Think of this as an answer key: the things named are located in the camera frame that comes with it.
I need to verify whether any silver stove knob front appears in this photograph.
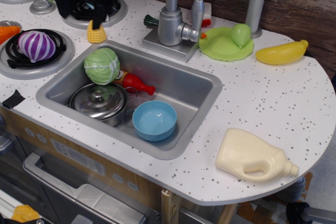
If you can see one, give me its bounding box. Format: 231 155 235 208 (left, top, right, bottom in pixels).
29 0 56 15

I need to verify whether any steel pot with lid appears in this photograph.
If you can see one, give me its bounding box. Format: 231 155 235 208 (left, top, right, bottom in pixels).
69 83 138 126

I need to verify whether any back right stove burner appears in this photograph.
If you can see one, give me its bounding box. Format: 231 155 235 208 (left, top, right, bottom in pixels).
62 0 128 30

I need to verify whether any green toy pear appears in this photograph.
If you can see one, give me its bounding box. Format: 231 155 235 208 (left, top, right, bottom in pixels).
231 24 251 49

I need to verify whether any purple striped toy onion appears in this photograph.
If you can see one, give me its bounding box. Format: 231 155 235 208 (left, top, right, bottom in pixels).
18 30 57 63

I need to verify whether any green toy cabbage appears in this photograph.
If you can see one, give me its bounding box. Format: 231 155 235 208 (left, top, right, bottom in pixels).
83 48 120 86

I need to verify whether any yellow object bottom left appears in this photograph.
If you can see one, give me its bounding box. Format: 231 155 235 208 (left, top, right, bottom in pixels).
11 205 40 223

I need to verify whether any silver toy faucet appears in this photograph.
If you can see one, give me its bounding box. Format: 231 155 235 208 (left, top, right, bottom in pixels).
142 0 205 62

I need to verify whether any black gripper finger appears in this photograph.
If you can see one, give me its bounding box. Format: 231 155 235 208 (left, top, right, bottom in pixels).
92 7 107 29

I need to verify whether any red toy ketchup bottle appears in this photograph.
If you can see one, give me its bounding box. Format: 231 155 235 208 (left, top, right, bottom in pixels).
112 70 155 95

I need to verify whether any front left stove burner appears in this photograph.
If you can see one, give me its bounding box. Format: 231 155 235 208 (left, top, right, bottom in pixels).
1 29 75 80

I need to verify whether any silver vertical pole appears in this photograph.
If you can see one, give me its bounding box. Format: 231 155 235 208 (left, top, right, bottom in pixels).
245 0 265 39

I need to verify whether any yellow toy corn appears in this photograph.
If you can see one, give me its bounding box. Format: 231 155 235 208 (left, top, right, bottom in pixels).
87 20 107 44

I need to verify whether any light green plastic plate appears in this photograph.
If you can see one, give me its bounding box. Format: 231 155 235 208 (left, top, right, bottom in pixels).
198 27 254 61

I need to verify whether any cream toy detergent bottle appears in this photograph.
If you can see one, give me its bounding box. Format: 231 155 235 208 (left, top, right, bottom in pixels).
215 128 299 182

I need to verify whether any blue plastic bowl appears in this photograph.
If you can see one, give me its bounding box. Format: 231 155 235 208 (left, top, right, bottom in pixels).
132 101 177 142

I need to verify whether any silver metal sink basin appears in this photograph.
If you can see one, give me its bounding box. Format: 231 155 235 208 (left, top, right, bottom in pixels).
36 40 223 159

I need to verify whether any black tape piece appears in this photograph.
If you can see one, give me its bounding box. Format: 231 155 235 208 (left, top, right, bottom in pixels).
2 90 25 109

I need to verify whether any orange toy carrot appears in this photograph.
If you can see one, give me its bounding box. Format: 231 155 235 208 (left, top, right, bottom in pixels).
0 26 21 44

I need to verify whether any yellow toy banana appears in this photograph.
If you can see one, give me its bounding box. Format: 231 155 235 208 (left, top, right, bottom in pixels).
255 40 309 65

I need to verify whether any dark green toy stem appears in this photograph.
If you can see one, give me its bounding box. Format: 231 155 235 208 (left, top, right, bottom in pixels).
143 15 159 26

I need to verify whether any silver oven door handle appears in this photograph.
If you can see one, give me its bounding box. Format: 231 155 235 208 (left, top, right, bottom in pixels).
23 153 148 223

